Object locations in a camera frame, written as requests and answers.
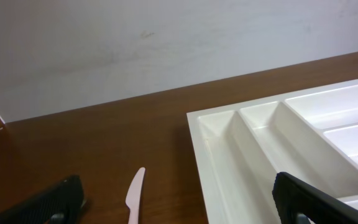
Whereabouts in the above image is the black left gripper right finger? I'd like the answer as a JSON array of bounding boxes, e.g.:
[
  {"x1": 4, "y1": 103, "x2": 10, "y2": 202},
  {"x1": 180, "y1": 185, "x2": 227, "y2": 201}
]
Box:
[{"x1": 272, "y1": 172, "x2": 358, "y2": 224}]

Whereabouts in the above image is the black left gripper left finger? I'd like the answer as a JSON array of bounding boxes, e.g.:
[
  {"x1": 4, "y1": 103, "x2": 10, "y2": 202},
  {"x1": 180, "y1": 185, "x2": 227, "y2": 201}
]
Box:
[{"x1": 0, "y1": 175, "x2": 85, "y2": 224}]

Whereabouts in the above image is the white cutlery tray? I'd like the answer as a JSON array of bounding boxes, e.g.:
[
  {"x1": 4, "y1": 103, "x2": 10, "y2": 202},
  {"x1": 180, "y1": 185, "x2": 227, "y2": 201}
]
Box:
[{"x1": 187, "y1": 79, "x2": 358, "y2": 223}]

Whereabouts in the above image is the pink plastic knife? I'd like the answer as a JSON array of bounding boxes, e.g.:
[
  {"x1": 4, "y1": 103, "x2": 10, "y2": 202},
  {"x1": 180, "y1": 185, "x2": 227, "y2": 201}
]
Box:
[{"x1": 126, "y1": 167, "x2": 145, "y2": 224}]

